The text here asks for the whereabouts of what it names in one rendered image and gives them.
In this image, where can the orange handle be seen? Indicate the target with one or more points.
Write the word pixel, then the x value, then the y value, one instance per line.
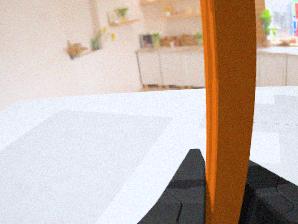
pixel 228 30

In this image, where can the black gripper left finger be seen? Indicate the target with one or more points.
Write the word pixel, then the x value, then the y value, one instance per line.
pixel 183 199

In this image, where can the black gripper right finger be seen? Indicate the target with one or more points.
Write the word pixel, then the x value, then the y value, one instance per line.
pixel 268 198

